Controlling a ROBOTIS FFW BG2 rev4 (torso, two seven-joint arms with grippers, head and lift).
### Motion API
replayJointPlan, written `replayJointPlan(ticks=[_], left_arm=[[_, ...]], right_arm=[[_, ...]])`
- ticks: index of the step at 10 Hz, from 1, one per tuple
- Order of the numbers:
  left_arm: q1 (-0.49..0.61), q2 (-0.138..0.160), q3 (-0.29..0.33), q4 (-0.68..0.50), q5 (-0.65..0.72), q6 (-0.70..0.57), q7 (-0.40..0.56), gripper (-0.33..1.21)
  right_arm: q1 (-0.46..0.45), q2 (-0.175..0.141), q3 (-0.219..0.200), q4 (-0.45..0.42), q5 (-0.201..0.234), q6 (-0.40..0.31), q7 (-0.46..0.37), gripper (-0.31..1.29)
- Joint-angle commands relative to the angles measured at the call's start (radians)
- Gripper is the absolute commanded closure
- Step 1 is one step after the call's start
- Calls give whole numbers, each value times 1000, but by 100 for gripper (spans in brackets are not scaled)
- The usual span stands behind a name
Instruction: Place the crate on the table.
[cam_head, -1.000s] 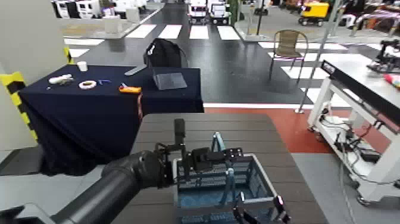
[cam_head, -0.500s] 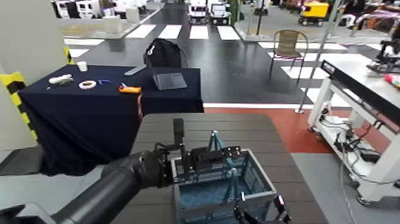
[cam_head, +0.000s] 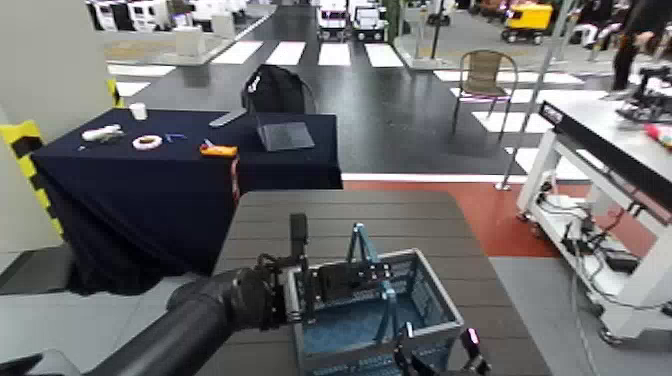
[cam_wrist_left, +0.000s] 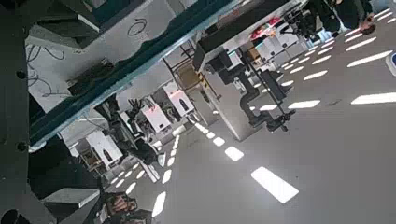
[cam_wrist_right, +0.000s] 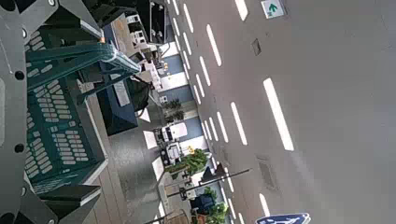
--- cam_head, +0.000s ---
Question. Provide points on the red and green object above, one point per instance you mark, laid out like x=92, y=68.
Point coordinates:
x=660, y=134

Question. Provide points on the grey flat bar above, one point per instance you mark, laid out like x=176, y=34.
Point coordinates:
x=227, y=118

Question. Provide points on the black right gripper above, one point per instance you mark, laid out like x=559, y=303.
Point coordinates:
x=451, y=372

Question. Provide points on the white vehicle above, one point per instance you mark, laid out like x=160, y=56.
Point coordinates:
x=368, y=21
x=332, y=20

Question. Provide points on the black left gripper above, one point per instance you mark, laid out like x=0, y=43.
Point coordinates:
x=273, y=294

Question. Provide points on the large yellow black corner guard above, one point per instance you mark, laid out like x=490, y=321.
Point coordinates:
x=23, y=157

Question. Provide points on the white paper cup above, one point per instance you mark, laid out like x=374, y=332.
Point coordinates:
x=138, y=110

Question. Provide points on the white tape roll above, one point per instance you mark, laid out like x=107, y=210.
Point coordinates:
x=137, y=143

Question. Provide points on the white plastic toy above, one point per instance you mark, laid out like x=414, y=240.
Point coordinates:
x=102, y=133

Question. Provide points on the white plinth block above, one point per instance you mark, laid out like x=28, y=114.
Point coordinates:
x=189, y=41

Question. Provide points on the white equipment cart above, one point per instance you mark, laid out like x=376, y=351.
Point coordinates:
x=593, y=120

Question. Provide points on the yellow delivery vehicle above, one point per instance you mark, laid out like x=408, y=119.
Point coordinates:
x=526, y=18

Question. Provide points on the tan metal frame chair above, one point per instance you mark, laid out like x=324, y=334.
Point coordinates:
x=483, y=73

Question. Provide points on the person in dark clothes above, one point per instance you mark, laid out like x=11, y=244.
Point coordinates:
x=627, y=52

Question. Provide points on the black power adapter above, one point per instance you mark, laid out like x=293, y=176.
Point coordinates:
x=622, y=261

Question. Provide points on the black backpack on chair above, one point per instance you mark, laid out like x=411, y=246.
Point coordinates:
x=275, y=89

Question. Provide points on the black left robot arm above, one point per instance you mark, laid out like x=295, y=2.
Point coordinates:
x=184, y=325

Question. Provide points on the black device on cart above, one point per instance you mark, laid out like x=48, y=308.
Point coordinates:
x=648, y=102

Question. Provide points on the blue pen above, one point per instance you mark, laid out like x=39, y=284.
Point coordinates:
x=175, y=137

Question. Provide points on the small yellow black corner guard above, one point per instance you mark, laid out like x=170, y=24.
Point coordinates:
x=113, y=92

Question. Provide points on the grey closed laptop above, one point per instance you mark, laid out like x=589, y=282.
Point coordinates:
x=285, y=135

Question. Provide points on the black tablecloth covered table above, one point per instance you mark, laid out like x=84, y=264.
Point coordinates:
x=157, y=199

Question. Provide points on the orange utility knife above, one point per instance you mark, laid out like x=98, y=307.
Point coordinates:
x=218, y=151

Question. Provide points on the silver metal pole stand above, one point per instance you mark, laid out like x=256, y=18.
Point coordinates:
x=530, y=105

